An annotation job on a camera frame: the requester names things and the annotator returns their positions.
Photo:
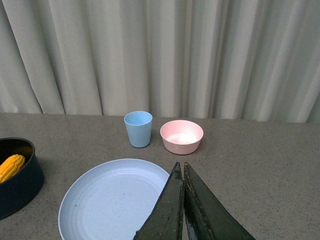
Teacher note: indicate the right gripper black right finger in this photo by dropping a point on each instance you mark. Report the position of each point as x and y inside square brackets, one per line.
[206, 217]

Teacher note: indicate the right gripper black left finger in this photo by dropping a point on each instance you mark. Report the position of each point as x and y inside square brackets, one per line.
[166, 219]

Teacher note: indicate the yellow corn cob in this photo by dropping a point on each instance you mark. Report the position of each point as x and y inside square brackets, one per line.
[11, 166]

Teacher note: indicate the light blue plate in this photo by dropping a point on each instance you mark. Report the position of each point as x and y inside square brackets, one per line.
[111, 201]

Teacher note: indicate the pink bowl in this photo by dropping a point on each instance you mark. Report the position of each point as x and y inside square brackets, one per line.
[181, 137]

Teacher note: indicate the light blue cup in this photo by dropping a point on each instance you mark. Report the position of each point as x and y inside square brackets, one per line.
[138, 126]

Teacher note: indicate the dark blue saucepan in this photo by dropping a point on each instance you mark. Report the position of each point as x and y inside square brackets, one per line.
[20, 189]

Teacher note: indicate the white pleated curtain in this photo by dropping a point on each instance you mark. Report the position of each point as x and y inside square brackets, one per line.
[224, 59]

